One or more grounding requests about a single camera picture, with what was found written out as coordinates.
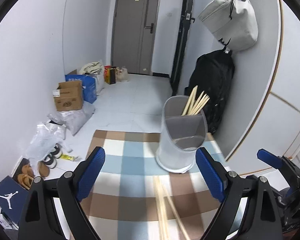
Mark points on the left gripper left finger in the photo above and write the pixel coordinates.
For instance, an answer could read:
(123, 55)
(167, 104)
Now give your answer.
(87, 172)

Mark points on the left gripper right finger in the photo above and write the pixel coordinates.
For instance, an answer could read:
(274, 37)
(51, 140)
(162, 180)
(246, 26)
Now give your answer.
(213, 173)

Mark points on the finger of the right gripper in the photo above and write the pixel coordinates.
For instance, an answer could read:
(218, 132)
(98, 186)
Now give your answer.
(269, 158)

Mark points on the white divided utensil holder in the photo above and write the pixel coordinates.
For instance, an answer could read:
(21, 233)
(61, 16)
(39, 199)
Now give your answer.
(180, 136)

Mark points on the yellow wrapper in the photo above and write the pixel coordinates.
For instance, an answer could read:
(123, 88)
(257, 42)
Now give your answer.
(70, 158)

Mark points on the white black sneaker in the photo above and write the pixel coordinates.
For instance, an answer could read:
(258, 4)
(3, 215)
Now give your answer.
(57, 152)
(50, 161)

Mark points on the clear plastic bag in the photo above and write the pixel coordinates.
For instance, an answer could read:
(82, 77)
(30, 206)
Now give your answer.
(48, 135)

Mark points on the grey plastic mailer bag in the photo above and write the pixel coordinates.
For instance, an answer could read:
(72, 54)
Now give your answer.
(73, 120)

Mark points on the checkered tablecloth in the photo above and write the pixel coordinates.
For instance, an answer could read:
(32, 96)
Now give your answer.
(122, 203)

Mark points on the wooden chopstick in holder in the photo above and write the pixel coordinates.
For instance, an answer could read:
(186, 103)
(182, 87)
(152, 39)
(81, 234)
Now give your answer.
(190, 103)

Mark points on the wooden chopstick on table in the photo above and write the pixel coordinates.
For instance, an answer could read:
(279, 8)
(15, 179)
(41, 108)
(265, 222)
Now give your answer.
(161, 208)

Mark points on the blue Jordan shoe box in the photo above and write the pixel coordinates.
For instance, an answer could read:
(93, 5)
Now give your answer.
(12, 198)

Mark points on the brown cardboard box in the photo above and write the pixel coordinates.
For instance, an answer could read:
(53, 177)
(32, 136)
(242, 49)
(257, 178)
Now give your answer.
(68, 96)

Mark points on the blue cardboard box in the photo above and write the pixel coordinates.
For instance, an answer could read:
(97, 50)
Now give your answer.
(88, 85)

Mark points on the black backpack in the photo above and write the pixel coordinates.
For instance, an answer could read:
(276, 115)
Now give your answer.
(213, 75)

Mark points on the black yellow shopping bag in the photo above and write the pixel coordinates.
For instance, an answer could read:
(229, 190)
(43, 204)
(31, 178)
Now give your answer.
(110, 75)

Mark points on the beige tote bag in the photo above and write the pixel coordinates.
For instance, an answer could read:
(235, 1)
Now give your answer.
(121, 74)

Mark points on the cream cloth bundle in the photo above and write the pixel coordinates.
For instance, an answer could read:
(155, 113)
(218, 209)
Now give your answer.
(92, 68)

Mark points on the beige Nike bag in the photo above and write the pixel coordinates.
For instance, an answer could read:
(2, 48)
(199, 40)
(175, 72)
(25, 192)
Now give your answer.
(232, 22)

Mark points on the grey door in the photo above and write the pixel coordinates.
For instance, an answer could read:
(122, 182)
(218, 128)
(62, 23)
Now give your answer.
(131, 44)

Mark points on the black door handle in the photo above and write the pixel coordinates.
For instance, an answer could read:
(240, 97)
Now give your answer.
(150, 28)

